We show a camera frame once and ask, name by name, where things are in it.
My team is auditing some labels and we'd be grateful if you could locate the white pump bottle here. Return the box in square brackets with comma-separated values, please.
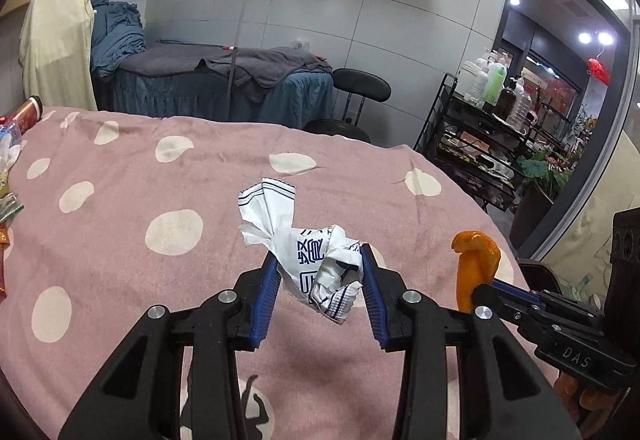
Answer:
[464, 59, 495, 104]

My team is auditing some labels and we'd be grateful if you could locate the red hanging ornament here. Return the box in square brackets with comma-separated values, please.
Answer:
[587, 57, 612, 87]

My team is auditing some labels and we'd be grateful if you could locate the black round stool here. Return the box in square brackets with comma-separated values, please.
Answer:
[304, 68, 392, 144]

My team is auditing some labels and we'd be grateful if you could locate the pink polka dot blanket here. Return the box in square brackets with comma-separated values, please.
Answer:
[0, 106, 532, 440]

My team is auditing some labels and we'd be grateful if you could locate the grey towel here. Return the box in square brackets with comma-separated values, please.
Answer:
[119, 40, 334, 104]

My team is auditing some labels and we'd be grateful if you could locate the beige towel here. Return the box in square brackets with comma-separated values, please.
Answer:
[19, 0, 99, 112]

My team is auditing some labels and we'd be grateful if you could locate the green leafy plant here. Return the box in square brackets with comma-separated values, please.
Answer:
[516, 139, 575, 202]

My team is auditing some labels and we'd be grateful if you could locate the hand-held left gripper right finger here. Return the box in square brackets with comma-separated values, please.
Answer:
[359, 244, 583, 440]

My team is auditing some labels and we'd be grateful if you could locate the green snack packet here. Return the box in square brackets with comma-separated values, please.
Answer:
[0, 191, 25, 224]

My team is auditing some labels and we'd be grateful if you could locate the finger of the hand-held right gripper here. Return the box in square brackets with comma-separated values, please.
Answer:
[472, 281, 543, 321]

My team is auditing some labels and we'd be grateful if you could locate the red can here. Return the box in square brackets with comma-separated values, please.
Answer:
[9, 95, 44, 132]

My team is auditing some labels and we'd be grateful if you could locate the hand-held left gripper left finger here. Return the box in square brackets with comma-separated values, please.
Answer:
[59, 251, 280, 440]

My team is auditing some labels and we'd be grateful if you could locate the white printed paper wrapper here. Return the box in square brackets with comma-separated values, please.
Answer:
[238, 177, 364, 327]

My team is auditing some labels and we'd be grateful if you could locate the person's right hand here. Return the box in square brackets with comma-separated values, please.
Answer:
[555, 370, 618, 426]

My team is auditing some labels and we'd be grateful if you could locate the dark plant pot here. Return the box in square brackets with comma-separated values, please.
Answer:
[510, 181, 555, 252]

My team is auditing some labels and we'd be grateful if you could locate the clear bottle red cap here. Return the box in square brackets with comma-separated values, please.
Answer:
[507, 85, 534, 129]

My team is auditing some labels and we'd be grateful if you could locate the black mesh rack cart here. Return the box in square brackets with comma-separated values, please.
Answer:
[414, 73, 532, 217]

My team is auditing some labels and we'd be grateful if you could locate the orange peel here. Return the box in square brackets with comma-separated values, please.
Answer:
[451, 230, 501, 314]

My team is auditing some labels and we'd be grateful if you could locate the brown bottle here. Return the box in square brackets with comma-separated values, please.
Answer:
[495, 77, 521, 124]

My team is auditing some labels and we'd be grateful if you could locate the blue cloth pile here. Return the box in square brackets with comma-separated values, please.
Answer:
[90, 0, 149, 77]

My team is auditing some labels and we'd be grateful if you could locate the black trash bin brown rim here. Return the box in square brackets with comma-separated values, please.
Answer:
[516, 258, 563, 293]

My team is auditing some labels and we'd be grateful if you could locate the massage bed with grey covers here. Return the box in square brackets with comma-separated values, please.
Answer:
[107, 43, 336, 132]

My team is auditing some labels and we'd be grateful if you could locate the white arc floor lamp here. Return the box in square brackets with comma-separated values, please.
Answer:
[226, 0, 352, 122]

